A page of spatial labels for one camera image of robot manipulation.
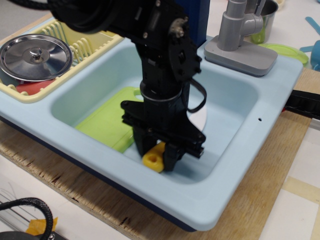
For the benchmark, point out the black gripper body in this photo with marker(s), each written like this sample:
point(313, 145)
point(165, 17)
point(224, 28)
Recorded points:
point(166, 117)

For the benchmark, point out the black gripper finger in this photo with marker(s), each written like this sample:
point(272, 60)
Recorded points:
point(172, 154)
point(144, 139)

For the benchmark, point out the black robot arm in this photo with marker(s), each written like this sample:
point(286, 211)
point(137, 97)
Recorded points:
point(160, 31)

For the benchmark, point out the green plastic cutting board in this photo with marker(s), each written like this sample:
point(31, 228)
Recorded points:
point(105, 124)

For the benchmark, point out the wooden base board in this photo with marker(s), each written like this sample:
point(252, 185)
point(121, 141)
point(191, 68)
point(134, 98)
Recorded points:
point(278, 199)

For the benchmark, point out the light blue toy sink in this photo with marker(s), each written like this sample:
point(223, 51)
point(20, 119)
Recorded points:
point(241, 111)

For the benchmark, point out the yellow dish drying rack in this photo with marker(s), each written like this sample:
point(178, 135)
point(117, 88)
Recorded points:
point(86, 48)

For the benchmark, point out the dark blue box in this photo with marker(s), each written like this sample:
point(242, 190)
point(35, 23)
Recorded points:
point(198, 13)

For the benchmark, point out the red plastic plate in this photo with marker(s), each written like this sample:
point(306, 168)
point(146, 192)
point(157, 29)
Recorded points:
point(32, 88)

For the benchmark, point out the green plastic plate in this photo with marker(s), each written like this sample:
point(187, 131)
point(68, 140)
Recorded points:
point(287, 51)

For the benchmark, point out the orange tape piece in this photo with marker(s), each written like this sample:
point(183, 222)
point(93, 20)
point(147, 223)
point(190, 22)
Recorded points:
point(36, 227)

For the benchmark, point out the steel pot lid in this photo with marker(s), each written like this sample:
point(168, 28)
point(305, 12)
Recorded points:
point(35, 57)

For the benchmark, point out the black clamp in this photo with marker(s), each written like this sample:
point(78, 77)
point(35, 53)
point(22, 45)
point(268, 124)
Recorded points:
point(304, 103)

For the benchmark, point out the steel pot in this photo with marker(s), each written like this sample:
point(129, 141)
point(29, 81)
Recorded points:
point(268, 15)

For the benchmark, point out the blue plastic cup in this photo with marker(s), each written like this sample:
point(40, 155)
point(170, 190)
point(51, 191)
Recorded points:
point(315, 56)

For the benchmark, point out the blue plastic utensil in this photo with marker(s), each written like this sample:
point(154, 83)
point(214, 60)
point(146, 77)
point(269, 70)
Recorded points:
point(313, 23)

